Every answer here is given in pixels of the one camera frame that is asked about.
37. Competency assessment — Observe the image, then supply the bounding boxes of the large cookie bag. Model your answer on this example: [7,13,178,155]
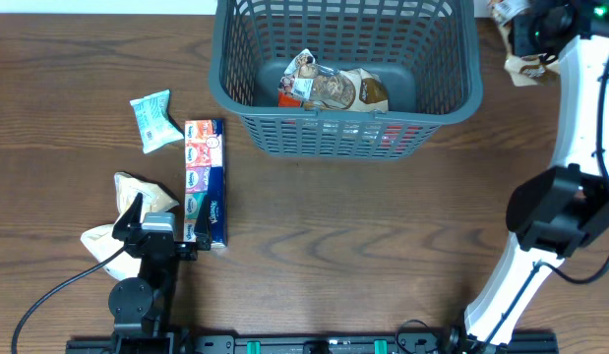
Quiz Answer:
[277,49,389,112]

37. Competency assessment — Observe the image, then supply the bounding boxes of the orange spaghetti packet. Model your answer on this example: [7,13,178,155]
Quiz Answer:
[276,90,428,148]

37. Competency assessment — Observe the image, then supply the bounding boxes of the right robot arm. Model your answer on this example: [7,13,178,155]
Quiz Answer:
[437,0,609,353]

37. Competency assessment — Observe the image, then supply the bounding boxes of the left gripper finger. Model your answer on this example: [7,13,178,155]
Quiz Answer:
[112,193,144,241]
[193,206,212,251]

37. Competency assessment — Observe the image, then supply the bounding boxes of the grey plastic basket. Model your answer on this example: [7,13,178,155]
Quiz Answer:
[210,0,483,159]

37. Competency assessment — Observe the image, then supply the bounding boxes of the beige snack packet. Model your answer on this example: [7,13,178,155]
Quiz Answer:
[114,172,179,219]

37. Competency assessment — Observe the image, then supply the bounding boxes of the light blue snack packet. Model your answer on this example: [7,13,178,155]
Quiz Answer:
[130,89,184,154]

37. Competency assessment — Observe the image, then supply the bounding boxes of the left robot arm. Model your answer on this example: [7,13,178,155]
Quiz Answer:
[108,194,210,354]

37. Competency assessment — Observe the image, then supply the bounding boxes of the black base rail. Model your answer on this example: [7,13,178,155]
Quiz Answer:
[65,331,561,354]

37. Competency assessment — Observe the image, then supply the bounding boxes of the Kleenex tissue multipack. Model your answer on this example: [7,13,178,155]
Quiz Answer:
[184,120,228,249]

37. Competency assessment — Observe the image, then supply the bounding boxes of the cream white snack packet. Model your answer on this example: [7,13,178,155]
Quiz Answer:
[81,224,141,281]

